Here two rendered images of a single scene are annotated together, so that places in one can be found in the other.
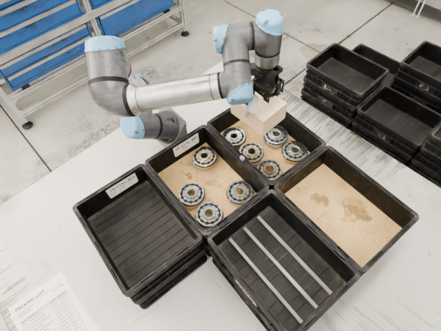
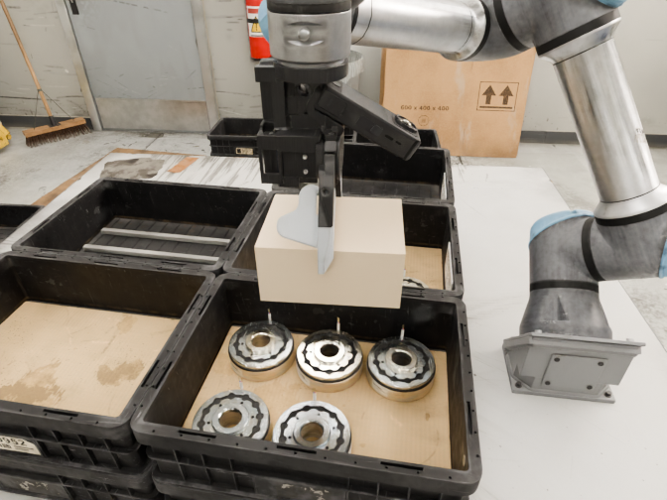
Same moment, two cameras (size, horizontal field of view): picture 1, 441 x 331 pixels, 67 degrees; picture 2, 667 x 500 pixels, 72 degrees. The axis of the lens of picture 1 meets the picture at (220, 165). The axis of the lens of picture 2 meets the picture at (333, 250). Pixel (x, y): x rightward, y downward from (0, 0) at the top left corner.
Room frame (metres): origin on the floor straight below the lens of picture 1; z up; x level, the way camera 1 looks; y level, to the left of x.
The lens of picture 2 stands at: (1.15, -0.48, 1.40)
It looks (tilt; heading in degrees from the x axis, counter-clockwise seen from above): 35 degrees down; 134
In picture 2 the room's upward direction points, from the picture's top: straight up
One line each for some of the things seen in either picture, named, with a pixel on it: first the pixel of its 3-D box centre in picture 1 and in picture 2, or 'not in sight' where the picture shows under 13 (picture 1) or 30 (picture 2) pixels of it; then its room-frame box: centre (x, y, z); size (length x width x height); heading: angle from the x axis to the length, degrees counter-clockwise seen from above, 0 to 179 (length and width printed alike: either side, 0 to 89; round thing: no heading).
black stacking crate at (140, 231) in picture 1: (139, 228); (365, 189); (0.50, 0.31, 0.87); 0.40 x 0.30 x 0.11; 34
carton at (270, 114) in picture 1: (258, 108); (333, 247); (0.83, -0.15, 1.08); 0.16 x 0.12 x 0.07; 39
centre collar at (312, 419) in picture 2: (275, 133); (312, 432); (0.88, -0.25, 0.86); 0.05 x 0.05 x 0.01
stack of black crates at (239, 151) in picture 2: not in sight; (251, 155); (-0.94, 1.01, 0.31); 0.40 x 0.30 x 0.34; 39
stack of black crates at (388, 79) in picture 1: (367, 77); not in sight; (1.82, -1.13, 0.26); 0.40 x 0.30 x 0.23; 39
